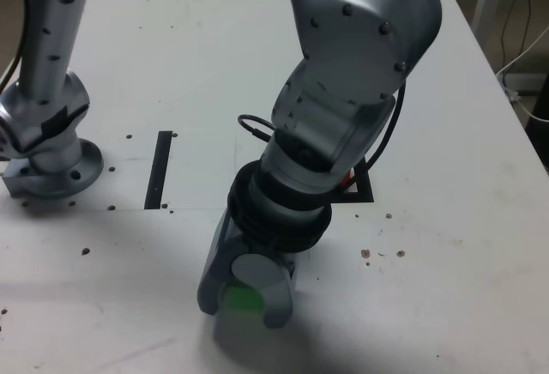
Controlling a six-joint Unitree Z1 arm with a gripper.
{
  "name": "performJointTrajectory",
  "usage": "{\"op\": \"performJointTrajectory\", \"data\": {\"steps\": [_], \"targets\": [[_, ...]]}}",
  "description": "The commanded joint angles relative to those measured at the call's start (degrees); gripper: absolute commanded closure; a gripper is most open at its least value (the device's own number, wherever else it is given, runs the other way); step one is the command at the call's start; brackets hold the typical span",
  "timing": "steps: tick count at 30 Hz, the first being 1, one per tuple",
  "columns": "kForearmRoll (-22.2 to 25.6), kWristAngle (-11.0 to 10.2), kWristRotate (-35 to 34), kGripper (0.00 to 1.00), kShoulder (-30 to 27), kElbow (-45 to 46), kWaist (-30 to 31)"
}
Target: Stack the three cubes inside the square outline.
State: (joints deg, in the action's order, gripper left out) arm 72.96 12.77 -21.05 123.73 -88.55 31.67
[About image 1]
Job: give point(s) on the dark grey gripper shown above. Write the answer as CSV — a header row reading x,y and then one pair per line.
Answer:
x,y
288,267

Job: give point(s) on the green cube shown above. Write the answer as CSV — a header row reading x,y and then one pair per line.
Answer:
x,y
242,299

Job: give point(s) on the black tape square outline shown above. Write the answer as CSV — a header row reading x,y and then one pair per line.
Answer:
x,y
364,196

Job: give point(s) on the black tape strip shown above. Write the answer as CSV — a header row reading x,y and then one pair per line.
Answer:
x,y
158,172

